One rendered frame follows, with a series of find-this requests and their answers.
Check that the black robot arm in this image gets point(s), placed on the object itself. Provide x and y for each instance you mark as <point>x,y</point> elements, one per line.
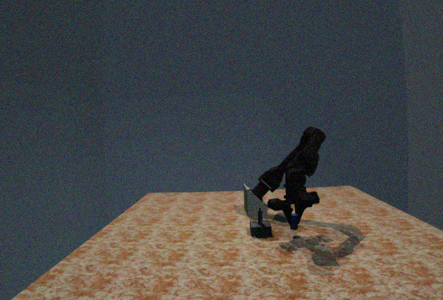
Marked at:
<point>303,160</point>

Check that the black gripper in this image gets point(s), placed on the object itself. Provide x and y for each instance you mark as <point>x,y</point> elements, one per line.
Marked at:
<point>285,205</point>

